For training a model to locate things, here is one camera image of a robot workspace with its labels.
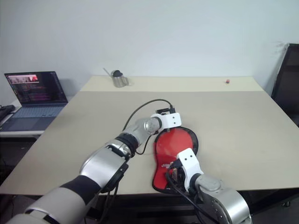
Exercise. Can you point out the red table tennis paddle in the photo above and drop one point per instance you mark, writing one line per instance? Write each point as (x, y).
(172, 144)

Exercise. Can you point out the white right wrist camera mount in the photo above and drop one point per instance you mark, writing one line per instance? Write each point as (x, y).
(190, 163)

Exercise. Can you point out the black paddle case clear window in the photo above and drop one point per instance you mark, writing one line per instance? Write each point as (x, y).
(195, 142)

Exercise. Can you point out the steel mug with black lid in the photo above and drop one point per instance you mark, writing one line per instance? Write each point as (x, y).
(119, 80)

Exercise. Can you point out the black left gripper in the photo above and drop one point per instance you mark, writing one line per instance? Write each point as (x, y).
(162, 111)

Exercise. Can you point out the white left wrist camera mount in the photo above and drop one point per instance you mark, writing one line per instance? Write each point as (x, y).
(170, 120)

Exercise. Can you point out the white side table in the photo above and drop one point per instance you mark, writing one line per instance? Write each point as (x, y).
(21, 133)

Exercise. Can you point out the black handheld controller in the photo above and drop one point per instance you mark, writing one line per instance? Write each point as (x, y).
(5, 110)

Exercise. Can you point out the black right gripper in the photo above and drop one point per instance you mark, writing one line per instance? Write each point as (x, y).
(178, 173)

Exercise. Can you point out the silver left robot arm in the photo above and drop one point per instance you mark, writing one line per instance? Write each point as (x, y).
(105, 161)

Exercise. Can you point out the thin metal straw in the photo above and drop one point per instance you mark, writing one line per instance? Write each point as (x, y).
(107, 71)

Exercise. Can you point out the open grey laptop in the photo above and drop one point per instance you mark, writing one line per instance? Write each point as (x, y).
(35, 109)

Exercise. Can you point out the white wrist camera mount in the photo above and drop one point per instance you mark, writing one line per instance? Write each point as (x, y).
(190, 163)
(170, 120)

